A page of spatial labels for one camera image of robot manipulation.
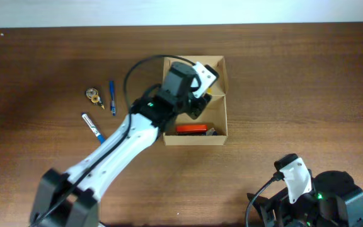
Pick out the orange stapler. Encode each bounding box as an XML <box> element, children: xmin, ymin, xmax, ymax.
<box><xmin>176</xmin><ymin>124</ymin><xmax>208</xmax><ymax>134</ymax></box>

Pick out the brown cardboard box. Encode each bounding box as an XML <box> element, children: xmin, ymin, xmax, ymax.
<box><xmin>163</xmin><ymin>55</ymin><xmax>229</xmax><ymax>146</ymax></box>

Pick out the white blue staples box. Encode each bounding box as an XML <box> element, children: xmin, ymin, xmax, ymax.
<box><xmin>202</xmin><ymin>128</ymin><xmax>217</xmax><ymax>136</ymax></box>

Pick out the blue pen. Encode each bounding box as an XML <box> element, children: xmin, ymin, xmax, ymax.
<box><xmin>109</xmin><ymin>81</ymin><xmax>116</xmax><ymax>116</ymax></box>

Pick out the yellow correction tape dispenser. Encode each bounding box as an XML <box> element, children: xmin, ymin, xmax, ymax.
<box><xmin>85</xmin><ymin>88</ymin><xmax>105</xmax><ymax>109</ymax></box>

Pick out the white blue marker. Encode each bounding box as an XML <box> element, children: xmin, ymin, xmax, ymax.
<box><xmin>81</xmin><ymin>113</ymin><xmax>105</xmax><ymax>144</ymax></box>

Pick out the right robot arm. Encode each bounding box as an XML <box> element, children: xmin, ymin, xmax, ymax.
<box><xmin>245</xmin><ymin>171</ymin><xmax>363</xmax><ymax>227</ymax></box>

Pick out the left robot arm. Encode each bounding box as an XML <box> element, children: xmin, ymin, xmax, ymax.
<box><xmin>30</xmin><ymin>61</ymin><xmax>219</xmax><ymax>227</ymax></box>

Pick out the right black cable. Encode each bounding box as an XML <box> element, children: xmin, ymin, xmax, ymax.
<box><xmin>245</xmin><ymin>172</ymin><xmax>285</xmax><ymax>227</ymax></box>

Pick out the black cable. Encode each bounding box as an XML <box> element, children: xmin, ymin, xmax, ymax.
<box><xmin>245</xmin><ymin>172</ymin><xmax>285</xmax><ymax>227</ymax></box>
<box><xmin>30</xmin><ymin>54</ymin><xmax>203</xmax><ymax>227</ymax></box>

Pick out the left black cable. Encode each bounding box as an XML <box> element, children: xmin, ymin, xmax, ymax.
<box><xmin>30</xmin><ymin>54</ymin><xmax>203</xmax><ymax>227</ymax></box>

